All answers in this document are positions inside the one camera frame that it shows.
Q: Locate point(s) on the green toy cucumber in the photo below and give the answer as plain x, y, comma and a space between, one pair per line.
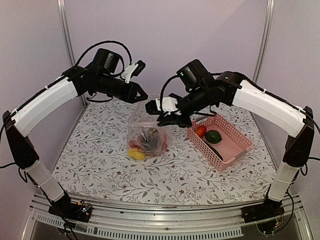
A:
215, 151

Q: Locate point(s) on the floral patterned table mat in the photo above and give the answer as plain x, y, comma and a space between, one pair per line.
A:
95, 163

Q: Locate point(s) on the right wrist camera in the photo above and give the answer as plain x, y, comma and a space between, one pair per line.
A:
166, 106

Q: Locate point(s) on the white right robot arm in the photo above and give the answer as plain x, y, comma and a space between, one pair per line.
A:
235, 89

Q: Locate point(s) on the front aluminium rail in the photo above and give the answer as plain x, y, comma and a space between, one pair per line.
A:
120, 220

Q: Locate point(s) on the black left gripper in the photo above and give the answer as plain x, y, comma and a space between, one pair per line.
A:
130, 95

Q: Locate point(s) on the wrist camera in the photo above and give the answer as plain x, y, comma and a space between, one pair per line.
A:
133, 70
166, 106

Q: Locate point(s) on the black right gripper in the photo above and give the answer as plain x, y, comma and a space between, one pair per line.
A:
172, 119

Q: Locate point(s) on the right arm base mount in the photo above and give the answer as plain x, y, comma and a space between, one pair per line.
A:
267, 209

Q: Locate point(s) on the yellow toy fruit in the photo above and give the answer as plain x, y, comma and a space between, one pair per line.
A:
136, 155

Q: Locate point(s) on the green toy lime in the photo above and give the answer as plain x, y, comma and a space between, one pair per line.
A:
213, 137

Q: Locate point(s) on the clear zip top bag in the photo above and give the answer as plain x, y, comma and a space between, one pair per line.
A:
140, 119

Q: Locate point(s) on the aluminium frame post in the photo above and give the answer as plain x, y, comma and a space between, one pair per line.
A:
270, 5
61, 7

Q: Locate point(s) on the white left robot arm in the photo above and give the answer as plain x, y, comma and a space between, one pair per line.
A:
22, 126

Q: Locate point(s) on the pink perforated plastic basket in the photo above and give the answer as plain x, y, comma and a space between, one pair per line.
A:
234, 144

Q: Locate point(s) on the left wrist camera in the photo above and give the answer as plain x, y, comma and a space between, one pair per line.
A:
133, 70

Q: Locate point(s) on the orange red toy mango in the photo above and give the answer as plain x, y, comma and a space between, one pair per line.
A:
201, 131

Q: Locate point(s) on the purple toy eggplant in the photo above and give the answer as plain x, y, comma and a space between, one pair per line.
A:
150, 139

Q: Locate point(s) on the aluminium frame post right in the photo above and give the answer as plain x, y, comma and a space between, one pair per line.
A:
270, 5

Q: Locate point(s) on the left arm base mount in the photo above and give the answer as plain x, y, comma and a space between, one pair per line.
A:
66, 209

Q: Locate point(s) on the aluminium frame post left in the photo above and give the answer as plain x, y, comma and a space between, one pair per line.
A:
61, 7

